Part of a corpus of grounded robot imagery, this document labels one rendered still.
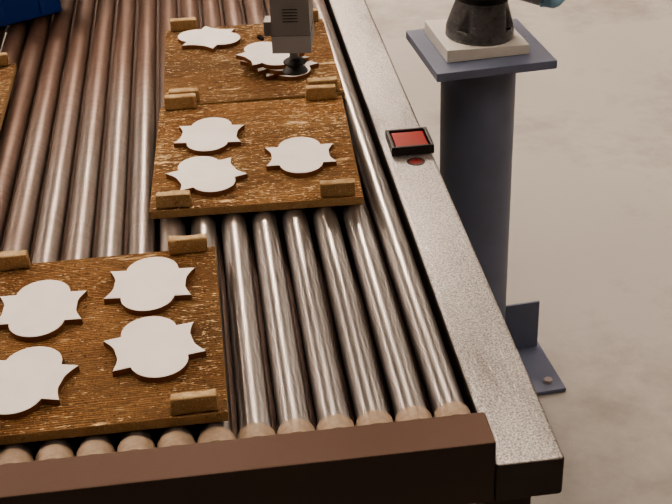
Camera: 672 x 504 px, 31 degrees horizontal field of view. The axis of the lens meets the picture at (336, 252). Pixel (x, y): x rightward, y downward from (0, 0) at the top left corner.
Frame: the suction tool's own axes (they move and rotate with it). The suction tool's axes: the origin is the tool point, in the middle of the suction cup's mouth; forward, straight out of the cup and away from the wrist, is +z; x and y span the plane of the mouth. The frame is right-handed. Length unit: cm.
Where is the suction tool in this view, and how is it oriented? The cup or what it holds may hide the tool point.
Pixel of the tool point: (295, 70)
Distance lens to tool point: 203.5
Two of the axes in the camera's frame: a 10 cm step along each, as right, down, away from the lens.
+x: 10.0, -0.1, -0.6
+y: -0.4, 5.2, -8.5
